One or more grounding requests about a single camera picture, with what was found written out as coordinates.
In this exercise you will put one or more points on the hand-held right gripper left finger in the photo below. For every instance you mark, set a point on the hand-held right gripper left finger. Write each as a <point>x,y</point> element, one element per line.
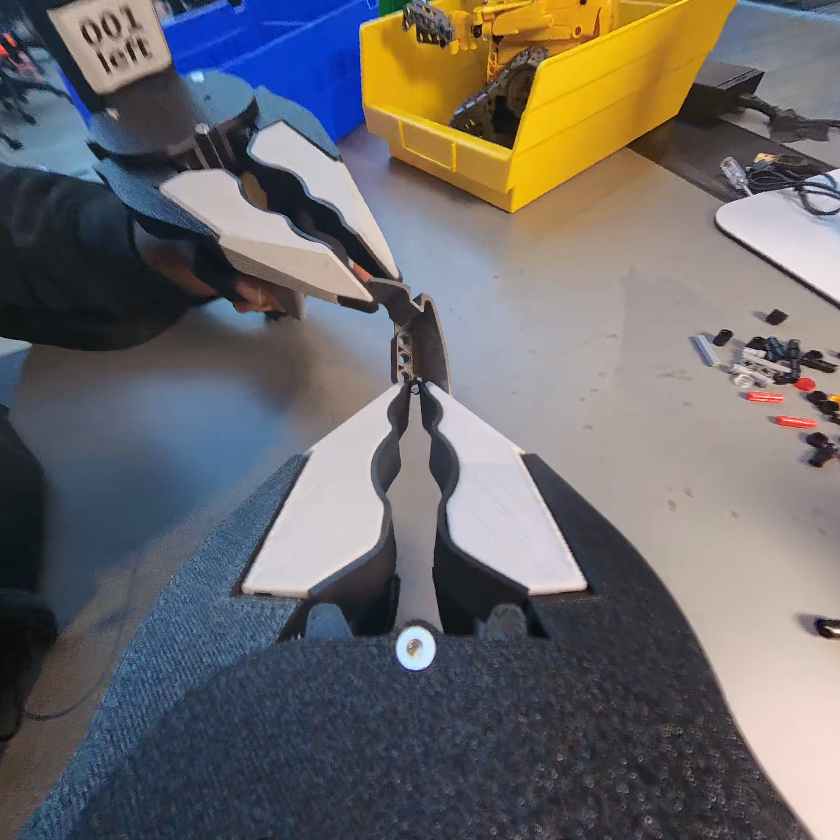
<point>328,518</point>

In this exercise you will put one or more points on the black office chair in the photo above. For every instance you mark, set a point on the black office chair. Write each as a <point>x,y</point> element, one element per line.
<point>19,98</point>

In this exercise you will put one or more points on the grey curved brick panel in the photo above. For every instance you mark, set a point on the grey curved brick panel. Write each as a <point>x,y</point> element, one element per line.
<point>430,341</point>

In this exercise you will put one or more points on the pile of small brick pins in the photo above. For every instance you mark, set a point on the pile of small brick pins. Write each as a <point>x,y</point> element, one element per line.
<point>774,374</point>

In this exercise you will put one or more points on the grey desk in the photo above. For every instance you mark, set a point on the grey desk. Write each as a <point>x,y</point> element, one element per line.
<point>590,295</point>

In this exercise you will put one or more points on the person's left forearm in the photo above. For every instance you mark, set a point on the person's left forearm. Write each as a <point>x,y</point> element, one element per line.
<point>65,262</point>

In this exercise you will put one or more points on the white rounded base plate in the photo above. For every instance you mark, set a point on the white rounded base plate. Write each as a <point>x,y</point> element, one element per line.
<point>787,223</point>

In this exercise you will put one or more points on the yellow plastic bin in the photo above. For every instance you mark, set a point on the yellow plastic bin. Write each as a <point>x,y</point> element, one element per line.
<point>590,131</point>

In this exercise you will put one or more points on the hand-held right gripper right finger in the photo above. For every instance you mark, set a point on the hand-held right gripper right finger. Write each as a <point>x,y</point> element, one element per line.
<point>505,518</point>

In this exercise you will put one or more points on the yellow tracked brick vehicle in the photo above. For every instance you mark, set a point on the yellow tracked brick vehicle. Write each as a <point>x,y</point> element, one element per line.
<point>525,39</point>

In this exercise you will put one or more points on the green plastic bin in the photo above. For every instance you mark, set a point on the green plastic bin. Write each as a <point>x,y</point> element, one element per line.
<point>392,6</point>

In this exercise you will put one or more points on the black power adapter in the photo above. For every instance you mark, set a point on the black power adapter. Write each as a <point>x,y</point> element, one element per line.
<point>722,85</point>

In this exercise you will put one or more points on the person's left hand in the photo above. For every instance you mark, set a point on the person's left hand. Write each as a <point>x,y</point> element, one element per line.
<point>256,298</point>

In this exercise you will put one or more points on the blue plastic bin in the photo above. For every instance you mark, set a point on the blue plastic bin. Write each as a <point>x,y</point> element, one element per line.
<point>295,52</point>

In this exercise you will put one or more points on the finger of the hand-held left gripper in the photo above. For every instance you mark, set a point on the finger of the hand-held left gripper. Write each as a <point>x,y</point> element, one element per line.
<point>262,243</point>
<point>328,184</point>

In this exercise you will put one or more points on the person's black hoodie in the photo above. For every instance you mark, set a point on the person's black hoodie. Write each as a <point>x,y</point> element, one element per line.
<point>19,590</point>

